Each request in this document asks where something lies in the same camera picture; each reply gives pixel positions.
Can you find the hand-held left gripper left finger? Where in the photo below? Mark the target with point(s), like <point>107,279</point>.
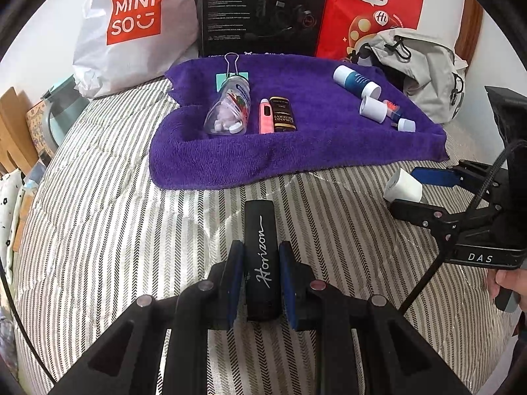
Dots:
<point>234,284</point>

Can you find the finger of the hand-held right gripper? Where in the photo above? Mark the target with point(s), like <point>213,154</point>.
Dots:
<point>420,213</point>
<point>436,176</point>

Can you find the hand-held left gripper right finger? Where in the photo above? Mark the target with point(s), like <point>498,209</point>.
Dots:
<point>288,284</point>

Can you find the white usb charger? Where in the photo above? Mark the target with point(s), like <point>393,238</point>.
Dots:
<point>405,185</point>

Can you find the black case white script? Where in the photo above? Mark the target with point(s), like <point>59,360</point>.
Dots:
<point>263,234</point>

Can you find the small bottle white cap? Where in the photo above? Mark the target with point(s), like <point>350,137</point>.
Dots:
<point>406,124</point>

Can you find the white tape roll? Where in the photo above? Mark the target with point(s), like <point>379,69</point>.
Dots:
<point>372,110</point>

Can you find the black gold printed box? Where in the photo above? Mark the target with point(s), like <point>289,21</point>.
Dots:
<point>284,115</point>

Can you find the pink digital thermometer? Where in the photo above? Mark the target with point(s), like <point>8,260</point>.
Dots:
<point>266,117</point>

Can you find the clear candy jar silver lid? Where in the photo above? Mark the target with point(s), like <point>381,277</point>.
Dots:
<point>230,109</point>

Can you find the person's right hand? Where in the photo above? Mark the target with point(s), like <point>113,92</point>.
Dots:
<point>512,282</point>

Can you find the small red clear item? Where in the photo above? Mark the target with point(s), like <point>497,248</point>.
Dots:
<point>390,105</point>

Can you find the grey backpack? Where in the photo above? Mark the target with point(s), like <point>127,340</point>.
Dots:
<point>428,74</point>

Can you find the purple towel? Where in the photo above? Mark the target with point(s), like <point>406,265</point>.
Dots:
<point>313,152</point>

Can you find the white blue bottle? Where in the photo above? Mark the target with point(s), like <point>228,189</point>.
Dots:
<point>354,80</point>

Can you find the red printed bag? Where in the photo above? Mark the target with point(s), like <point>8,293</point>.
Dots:
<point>370,12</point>

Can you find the teal binder clip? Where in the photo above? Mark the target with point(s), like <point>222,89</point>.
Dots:
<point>222,80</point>

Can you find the white floral cloth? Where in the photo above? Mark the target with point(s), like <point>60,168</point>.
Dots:
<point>10,205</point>

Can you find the teal kettle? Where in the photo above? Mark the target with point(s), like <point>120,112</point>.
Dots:
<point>66,111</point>

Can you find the black headset box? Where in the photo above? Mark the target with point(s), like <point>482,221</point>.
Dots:
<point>255,8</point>

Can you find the white shopping bag red logo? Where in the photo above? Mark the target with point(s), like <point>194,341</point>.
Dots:
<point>131,49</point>

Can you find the wooden headboard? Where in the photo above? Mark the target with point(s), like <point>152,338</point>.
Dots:
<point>12,131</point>

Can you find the brown wooden post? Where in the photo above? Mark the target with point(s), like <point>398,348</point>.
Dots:
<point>471,28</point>

